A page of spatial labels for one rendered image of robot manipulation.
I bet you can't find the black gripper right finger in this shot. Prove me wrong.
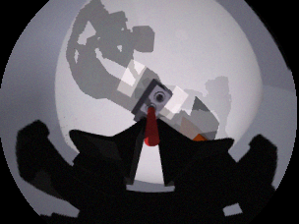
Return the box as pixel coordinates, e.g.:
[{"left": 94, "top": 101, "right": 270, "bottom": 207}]
[{"left": 157, "top": 119, "right": 233, "bottom": 187}]

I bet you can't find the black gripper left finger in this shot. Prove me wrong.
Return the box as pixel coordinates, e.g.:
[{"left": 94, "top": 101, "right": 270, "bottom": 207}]
[{"left": 68, "top": 117, "right": 147, "bottom": 186}]

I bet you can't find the dark red peg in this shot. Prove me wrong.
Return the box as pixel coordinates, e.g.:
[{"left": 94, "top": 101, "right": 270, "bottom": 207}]
[{"left": 145, "top": 107, "right": 158, "bottom": 146}]

